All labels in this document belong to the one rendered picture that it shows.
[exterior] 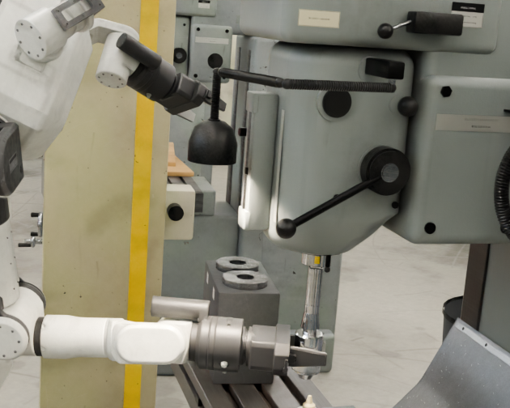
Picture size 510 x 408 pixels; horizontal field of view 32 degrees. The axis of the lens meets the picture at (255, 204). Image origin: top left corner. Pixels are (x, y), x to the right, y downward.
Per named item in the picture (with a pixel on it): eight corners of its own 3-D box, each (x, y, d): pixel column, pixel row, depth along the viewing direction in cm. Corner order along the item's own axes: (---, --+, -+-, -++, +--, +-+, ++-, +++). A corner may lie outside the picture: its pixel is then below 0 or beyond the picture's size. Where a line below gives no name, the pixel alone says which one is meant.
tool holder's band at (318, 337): (324, 345, 142) (324, 338, 142) (295, 342, 142) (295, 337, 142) (322, 334, 147) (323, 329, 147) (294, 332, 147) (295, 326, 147)
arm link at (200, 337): (213, 376, 141) (142, 369, 141) (218, 362, 152) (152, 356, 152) (218, 305, 141) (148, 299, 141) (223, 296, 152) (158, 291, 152)
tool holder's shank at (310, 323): (319, 337, 143) (325, 270, 140) (299, 335, 143) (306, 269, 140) (318, 329, 146) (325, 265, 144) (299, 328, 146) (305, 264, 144)
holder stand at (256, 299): (212, 384, 170) (218, 286, 166) (199, 342, 191) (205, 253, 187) (273, 384, 172) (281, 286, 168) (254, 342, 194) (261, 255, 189)
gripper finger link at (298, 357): (325, 367, 143) (287, 364, 143) (327, 349, 142) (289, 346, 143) (325, 371, 141) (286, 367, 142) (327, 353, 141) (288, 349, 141)
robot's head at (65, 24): (25, 20, 137) (47, 1, 131) (65, -2, 142) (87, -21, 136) (49, 55, 138) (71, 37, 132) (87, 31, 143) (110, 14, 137)
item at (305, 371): (320, 376, 143) (324, 345, 142) (291, 374, 143) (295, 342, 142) (319, 365, 148) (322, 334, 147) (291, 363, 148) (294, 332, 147)
